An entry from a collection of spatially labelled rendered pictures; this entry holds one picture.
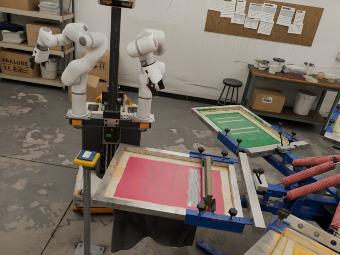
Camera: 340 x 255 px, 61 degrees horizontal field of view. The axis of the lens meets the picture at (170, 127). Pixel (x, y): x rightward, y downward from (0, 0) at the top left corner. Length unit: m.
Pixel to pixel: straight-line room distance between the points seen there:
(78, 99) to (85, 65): 0.27
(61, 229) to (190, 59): 3.67
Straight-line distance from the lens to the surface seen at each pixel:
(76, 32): 1.78
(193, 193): 1.71
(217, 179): 1.88
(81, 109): 2.02
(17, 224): 2.93
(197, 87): 5.49
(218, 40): 5.29
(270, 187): 1.81
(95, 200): 1.57
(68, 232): 2.77
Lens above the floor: 2.04
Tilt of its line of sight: 27 degrees down
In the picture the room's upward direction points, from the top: 8 degrees clockwise
